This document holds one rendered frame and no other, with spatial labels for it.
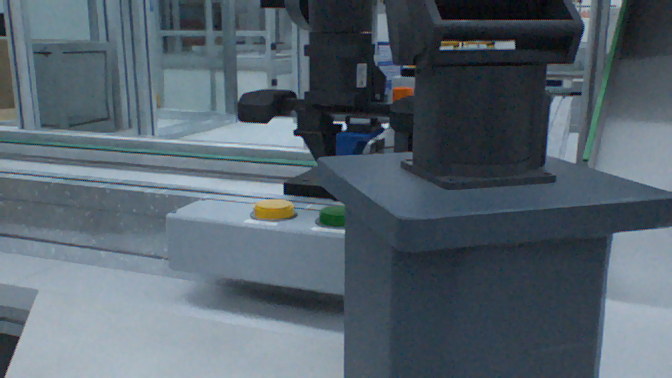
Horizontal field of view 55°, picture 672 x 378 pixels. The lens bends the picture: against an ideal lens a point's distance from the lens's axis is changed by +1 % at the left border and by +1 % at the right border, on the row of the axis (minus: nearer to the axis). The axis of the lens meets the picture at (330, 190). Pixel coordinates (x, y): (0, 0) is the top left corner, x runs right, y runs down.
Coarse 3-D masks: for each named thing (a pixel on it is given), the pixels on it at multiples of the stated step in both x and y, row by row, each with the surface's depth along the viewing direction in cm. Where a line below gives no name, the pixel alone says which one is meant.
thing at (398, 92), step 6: (396, 90) 73; (402, 90) 73; (408, 90) 72; (396, 96) 73; (402, 96) 73; (396, 132) 74; (396, 138) 74; (402, 138) 74; (396, 144) 75; (402, 144) 74; (396, 150) 75; (402, 150) 74
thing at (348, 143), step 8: (344, 136) 57; (352, 136) 57; (360, 136) 56; (368, 136) 57; (376, 136) 60; (344, 144) 57; (352, 144) 57; (360, 144) 61; (336, 152) 58; (344, 152) 58; (352, 152) 58; (360, 152) 61
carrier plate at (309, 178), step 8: (312, 168) 81; (304, 176) 77; (312, 176) 77; (288, 184) 74; (296, 184) 73; (304, 184) 73; (312, 184) 73; (288, 192) 74; (296, 192) 74; (304, 192) 73; (312, 192) 73; (320, 192) 72; (328, 192) 72
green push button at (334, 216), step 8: (328, 208) 62; (336, 208) 62; (344, 208) 62; (320, 216) 61; (328, 216) 60; (336, 216) 60; (344, 216) 60; (328, 224) 60; (336, 224) 60; (344, 224) 60
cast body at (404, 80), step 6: (402, 72) 77; (408, 72) 77; (414, 72) 76; (396, 78) 77; (402, 78) 77; (408, 78) 76; (414, 78) 76; (396, 84) 77; (402, 84) 77; (408, 84) 76; (414, 84) 76; (414, 90) 76; (390, 126) 77
